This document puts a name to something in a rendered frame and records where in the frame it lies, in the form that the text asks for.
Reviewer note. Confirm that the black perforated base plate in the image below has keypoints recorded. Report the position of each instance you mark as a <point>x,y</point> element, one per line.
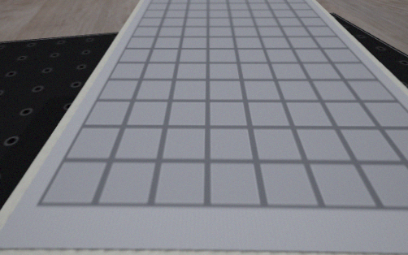
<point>40,79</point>

